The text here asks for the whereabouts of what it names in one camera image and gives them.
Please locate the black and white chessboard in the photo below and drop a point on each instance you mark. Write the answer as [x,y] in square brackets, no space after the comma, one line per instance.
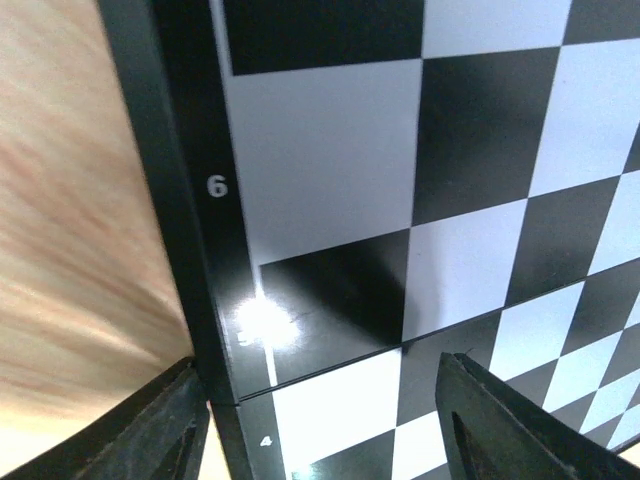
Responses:
[348,189]

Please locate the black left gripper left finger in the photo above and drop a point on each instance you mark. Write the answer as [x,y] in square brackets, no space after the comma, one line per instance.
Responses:
[159,432]

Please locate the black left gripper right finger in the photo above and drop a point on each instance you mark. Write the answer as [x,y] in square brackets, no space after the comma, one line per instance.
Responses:
[491,431]

